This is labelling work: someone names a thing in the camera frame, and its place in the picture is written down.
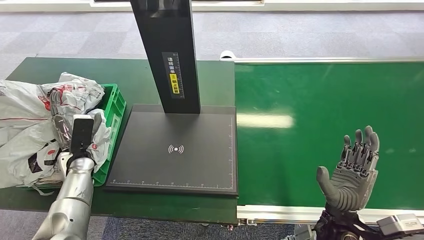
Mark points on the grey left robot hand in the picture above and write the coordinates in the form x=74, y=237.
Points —
x=61, y=126

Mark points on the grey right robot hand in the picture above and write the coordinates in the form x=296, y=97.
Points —
x=351, y=185

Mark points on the white red-print mailer package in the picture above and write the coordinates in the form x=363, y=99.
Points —
x=23, y=145
x=82, y=91

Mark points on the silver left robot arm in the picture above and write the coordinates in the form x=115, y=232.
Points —
x=74, y=192

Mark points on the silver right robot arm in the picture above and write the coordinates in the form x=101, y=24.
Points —
x=338, y=225

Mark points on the white red-print crumpled mailer package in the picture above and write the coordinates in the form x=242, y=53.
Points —
x=82, y=91

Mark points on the green conveyor belt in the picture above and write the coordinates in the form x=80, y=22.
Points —
x=331, y=96

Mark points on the white conveyor roller end cap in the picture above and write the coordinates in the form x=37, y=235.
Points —
x=228, y=54

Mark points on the green plastic crate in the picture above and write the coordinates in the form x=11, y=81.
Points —
x=114, y=109

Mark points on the dark green table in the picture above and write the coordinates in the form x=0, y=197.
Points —
x=139, y=79

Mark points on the black yellow column label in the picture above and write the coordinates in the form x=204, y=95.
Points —
x=174, y=76

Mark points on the black scanner column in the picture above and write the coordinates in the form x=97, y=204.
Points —
x=165, y=30

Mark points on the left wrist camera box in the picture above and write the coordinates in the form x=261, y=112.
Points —
x=82, y=132

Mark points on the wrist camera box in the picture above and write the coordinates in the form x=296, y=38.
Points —
x=400, y=223
x=82, y=132

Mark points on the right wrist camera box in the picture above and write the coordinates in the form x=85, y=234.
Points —
x=400, y=223

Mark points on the aluminium conveyor side frame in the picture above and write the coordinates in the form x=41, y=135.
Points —
x=281, y=213

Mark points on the aluminium conveyor edge rail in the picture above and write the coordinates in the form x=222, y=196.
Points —
x=314, y=60

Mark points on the black scanner base plate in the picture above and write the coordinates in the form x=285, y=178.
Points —
x=198, y=159

